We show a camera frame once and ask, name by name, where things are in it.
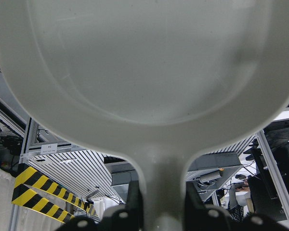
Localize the yellow black hazard striped bar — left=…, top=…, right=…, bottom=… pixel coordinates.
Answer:
left=14, top=164, right=97, bottom=216

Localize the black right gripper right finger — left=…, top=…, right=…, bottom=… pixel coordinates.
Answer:
left=184, top=185, right=206, bottom=231

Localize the pale green plastic dustpan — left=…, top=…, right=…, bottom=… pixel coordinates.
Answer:
left=0, top=0, right=289, bottom=231

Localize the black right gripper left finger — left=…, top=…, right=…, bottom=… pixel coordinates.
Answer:
left=126, top=180, right=144, bottom=231

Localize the white striped ceiling panel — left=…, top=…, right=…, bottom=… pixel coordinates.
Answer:
left=28, top=150, right=116, bottom=198

